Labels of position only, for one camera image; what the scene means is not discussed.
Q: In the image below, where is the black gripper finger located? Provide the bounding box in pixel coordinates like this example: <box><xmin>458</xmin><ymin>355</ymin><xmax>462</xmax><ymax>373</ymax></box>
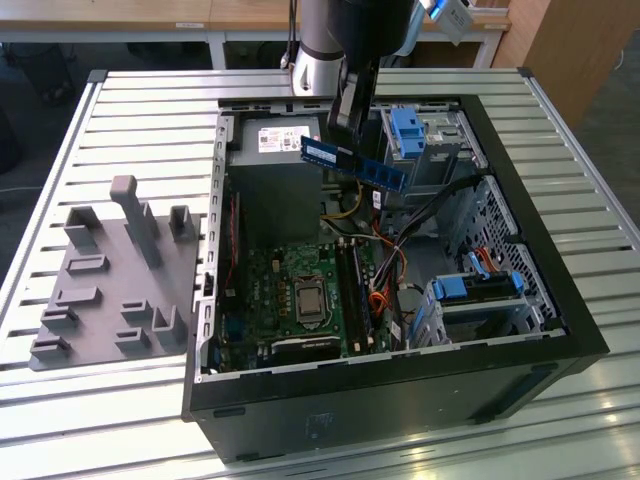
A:
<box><xmin>328</xmin><ymin>73</ymin><xmax>362</xmax><ymax>174</ymax></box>

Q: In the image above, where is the RAM slot with white clips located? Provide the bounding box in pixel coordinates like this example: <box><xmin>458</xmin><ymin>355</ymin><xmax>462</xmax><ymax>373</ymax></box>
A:
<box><xmin>338</xmin><ymin>238</ymin><xmax>362</xmax><ymax>352</ymax></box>
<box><xmin>349</xmin><ymin>240</ymin><xmax>376</xmax><ymax>349</ymax></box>

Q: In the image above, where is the metal disk bay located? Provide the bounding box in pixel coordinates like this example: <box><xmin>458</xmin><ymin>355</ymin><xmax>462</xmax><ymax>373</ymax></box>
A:
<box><xmin>379</xmin><ymin>107</ymin><xmax>489</xmax><ymax>211</ymax></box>
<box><xmin>407</xmin><ymin>272</ymin><xmax>566</xmax><ymax>351</ymax></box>

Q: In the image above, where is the grey power supply unit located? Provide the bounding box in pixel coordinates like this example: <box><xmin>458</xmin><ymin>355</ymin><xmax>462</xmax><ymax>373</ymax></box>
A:
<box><xmin>227</xmin><ymin>115</ymin><xmax>325</xmax><ymax>241</ymax></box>

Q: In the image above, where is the black CPU socket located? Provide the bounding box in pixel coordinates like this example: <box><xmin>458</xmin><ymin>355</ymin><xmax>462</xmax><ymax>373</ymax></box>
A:
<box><xmin>291</xmin><ymin>273</ymin><xmax>333</xmax><ymax>332</ymax></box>

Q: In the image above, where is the green motherboard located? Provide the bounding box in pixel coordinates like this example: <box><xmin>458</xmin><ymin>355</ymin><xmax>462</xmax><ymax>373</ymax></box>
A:
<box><xmin>215</xmin><ymin>234</ymin><xmax>399</xmax><ymax>372</ymax></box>

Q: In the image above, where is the silver CPU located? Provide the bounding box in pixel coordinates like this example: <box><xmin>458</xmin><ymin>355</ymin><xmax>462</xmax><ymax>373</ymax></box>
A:
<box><xmin>298</xmin><ymin>288</ymin><xmax>326</xmax><ymax>321</ymax></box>

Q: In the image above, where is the blue carrier with disk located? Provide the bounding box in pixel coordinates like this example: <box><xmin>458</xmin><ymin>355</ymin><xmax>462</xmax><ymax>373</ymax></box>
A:
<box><xmin>429</xmin><ymin>272</ymin><xmax>524</xmax><ymax>305</ymax></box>

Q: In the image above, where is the brown wooden cabinet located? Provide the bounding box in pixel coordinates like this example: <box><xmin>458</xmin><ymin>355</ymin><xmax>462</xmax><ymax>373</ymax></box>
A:
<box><xmin>492</xmin><ymin>0</ymin><xmax>640</xmax><ymax>129</ymax></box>

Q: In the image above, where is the metal socket cover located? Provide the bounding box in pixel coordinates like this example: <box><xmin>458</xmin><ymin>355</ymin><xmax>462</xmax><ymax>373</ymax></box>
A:
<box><xmin>292</xmin><ymin>274</ymin><xmax>332</xmax><ymax>331</ymax></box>

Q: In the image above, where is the black graphics card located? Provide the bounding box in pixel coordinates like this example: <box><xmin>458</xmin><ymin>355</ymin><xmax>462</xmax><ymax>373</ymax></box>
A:
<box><xmin>269</xmin><ymin>333</ymin><xmax>342</xmax><ymax>367</ymax></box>

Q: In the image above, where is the grey parts rack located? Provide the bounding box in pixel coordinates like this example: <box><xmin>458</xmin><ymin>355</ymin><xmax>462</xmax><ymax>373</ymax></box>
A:
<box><xmin>28</xmin><ymin>174</ymin><xmax>202</xmax><ymax>372</ymax></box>

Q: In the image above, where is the black PC case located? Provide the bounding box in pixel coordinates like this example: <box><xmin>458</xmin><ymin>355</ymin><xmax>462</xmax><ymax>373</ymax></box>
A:
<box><xmin>180</xmin><ymin>93</ymin><xmax>611</xmax><ymax>464</ymax></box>

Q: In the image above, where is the thin arm cable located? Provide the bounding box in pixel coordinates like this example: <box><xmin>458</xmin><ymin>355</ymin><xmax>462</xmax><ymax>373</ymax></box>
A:
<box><xmin>281</xmin><ymin>0</ymin><xmax>301</xmax><ymax>70</ymax></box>

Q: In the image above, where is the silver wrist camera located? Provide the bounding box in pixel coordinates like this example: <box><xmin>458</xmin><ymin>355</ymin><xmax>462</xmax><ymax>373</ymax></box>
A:
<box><xmin>430</xmin><ymin>0</ymin><xmax>476</xmax><ymax>47</ymax></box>

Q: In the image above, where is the yellow wire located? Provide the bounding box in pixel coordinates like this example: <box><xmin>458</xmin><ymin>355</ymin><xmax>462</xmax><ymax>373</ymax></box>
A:
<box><xmin>319</xmin><ymin>187</ymin><xmax>362</xmax><ymax>224</ymax></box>

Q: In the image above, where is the red black twisted wire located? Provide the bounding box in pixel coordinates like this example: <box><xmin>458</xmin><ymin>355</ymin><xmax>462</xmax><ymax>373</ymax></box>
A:
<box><xmin>222</xmin><ymin>189</ymin><xmax>242</xmax><ymax>299</ymax></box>

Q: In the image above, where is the orange red wire bundle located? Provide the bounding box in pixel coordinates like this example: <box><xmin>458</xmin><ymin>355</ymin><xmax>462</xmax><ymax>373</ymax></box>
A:
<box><xmin>368</xmin><ymin>291</ymin><xmax>397</xmax><ymax>321</ymax></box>

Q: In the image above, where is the blue disk wire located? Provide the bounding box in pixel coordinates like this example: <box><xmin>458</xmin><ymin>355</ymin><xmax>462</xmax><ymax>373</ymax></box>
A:
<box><xmin>468</xmin><ymin>251</ymin><xmax>489</xmax><ymax>281</ymax></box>

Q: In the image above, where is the orange disk wire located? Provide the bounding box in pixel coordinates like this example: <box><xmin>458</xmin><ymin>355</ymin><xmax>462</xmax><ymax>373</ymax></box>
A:
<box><xmin>477</xmin><ymin>246</ymin><xmax>507</xmax><ymax>275</ymax></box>

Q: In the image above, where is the wooden desk white frame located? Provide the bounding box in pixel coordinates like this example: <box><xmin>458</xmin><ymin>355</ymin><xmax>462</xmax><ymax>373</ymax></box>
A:
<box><xmin>0</xmin><ymin>0</ymin><xmax>511</xmax><ymax>71</ymax></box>

